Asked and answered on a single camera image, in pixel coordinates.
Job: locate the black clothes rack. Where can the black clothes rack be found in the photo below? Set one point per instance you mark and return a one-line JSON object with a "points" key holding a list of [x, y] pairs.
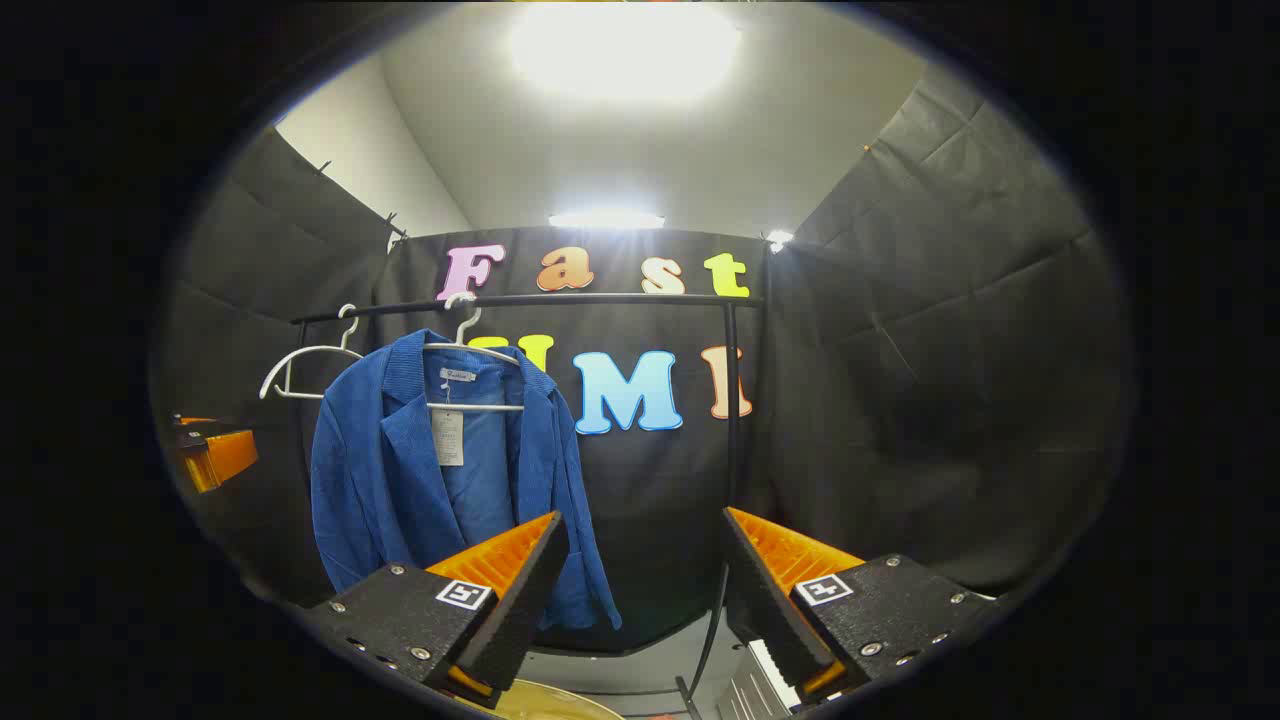
{"points": [[733, 400]]}

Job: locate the black backdrop cloth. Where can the black backdrop cloth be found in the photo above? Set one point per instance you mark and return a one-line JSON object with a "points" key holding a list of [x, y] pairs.
{"points": [[900, 380]]}

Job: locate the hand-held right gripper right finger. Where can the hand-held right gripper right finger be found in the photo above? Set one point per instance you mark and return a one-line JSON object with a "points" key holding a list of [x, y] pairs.
{"points": [[765, 610]]}

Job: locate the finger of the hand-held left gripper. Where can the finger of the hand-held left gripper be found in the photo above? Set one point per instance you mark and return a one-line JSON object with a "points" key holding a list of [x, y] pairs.
{"points": [[225, 455]]}

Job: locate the white clothes hanger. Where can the white clothes hanger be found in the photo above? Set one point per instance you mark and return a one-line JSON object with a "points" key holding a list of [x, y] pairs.
{"points": [[310, 352], [470, 325]]}

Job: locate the large ceiling light panel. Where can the large ceiling light panel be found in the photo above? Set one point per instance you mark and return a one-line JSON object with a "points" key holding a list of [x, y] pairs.
{"points": [[625, 45]]}

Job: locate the white ribbed object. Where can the white ribbed object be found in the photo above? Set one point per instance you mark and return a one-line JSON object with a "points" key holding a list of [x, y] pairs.
{"points": [[760, 680]]}

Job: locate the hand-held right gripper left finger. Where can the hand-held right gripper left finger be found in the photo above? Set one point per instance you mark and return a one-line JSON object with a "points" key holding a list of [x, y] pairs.
{"points": [[520, 600]]}

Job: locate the small ceiling light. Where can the small ceiling light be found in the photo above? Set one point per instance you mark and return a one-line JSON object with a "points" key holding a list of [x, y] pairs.
{"points": [[778, 239]]}

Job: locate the cream laundry hamper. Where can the cream laundry hamper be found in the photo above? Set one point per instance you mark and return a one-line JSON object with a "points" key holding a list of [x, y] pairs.
{"points": [[545, 702]]}

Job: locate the ceiling light strip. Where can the ceiling light strip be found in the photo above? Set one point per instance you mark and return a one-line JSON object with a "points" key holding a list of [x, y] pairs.
{"points": [[605, 220]]}

